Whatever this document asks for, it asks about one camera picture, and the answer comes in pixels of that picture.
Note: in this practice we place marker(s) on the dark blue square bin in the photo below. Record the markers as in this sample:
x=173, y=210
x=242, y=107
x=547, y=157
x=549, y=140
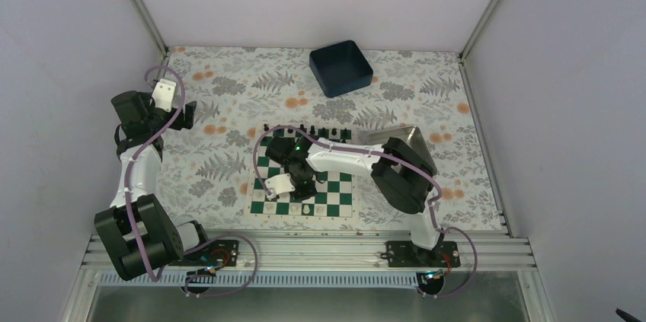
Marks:
x=340, y=68

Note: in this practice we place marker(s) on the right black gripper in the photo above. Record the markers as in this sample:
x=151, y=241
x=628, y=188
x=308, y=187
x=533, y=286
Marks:
x=310, y=191

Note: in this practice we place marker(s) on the green white chess board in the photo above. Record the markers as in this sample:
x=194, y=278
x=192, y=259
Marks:
x=334, y=189

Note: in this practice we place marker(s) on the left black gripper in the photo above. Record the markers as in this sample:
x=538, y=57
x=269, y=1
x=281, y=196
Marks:
x=177, y=123

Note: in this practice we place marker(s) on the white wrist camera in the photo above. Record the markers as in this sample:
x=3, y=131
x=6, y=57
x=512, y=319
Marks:
x=163, y=94
x=279, y=184

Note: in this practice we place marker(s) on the floral patterned table mat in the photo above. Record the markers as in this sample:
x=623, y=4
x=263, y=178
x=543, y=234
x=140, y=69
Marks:
x=206, y=171

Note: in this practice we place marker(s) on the aluminium rail frame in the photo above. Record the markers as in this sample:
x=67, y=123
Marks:
x=323, y=276

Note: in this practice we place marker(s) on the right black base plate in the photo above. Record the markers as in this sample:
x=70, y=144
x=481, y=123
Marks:
x=404, y=254

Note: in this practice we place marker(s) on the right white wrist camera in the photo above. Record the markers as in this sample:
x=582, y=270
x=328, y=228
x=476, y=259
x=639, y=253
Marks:
x=279, y=184

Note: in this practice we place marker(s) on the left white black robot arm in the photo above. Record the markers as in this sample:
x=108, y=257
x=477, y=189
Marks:
x=137, y=233

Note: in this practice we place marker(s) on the metal tray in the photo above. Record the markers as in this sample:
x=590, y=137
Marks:
x=411, y=135

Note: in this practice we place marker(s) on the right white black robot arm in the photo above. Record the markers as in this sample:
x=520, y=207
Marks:
x=402, y=176

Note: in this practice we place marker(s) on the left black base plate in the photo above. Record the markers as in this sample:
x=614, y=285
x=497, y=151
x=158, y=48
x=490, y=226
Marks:
x=217, y=254

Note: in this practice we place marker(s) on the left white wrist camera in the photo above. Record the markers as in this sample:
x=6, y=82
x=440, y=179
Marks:
x=163, y=94

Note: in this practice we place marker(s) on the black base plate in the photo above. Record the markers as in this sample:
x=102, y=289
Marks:
x=404, y=254
x=217, y=254

